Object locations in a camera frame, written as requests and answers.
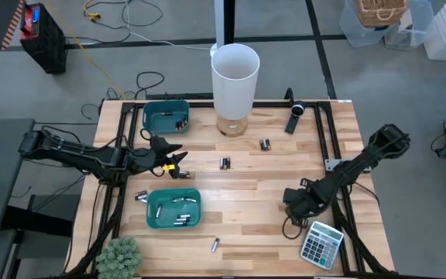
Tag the wicker basket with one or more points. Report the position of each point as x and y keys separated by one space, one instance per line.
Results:
x=381 y=11

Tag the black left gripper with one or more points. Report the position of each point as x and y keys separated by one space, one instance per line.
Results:
x=145 y=159

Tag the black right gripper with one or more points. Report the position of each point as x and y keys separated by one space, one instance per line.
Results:
x=314 y=199

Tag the black desk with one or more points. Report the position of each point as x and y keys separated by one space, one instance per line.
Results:
x=6 y=186

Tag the white tower fan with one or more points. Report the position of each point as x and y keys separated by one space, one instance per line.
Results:
x=220 y=23

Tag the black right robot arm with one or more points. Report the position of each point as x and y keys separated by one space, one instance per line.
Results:
x=362 y=162

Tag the light teal plastic bin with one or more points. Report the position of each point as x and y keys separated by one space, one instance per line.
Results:
x=169 y=207

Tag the black webcam on stand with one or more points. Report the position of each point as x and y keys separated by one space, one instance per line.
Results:
x=298 y=109

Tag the silver mounting plate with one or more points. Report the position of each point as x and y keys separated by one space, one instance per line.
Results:
x=330 y=164

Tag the dark teal plastic bin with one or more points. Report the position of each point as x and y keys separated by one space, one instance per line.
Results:
x=157 y=120

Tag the green artificial plant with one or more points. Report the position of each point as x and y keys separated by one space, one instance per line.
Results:
x=119 y=259

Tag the black red tool case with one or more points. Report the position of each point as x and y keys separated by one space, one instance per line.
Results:
x=47 y=42

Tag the silver desk calculator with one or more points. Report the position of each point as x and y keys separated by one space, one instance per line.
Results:
x=321 y=246

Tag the silver Energizer battery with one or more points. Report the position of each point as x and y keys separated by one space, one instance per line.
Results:
x=177 y=200

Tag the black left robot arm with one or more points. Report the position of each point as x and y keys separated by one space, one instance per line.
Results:
x=72 y=153

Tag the clear plastic storage bin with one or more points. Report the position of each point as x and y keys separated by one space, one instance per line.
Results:
x=416 y=35
x=350 y=33

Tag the white shade wooden lamp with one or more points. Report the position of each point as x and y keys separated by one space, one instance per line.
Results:
x=234 y=89

